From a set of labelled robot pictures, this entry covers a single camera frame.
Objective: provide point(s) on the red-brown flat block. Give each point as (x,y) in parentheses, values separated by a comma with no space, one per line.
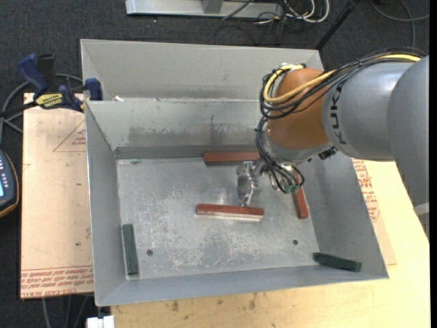
(228,158)
(301,205)
(225,212)

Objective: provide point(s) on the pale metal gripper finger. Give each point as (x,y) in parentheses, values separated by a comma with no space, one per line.
(252,193)
(242,186)

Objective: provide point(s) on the black cylinder on white bracket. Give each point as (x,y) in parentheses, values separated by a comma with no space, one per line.
(327,153)

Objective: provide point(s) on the brown cardboard board, red print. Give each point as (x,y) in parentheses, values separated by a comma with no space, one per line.
(54,190)

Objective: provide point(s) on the dark green flat block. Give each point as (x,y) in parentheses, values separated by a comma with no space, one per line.
(130,249)
(336,261)

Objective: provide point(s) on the grey metal bin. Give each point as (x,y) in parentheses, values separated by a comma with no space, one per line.
(177,197)

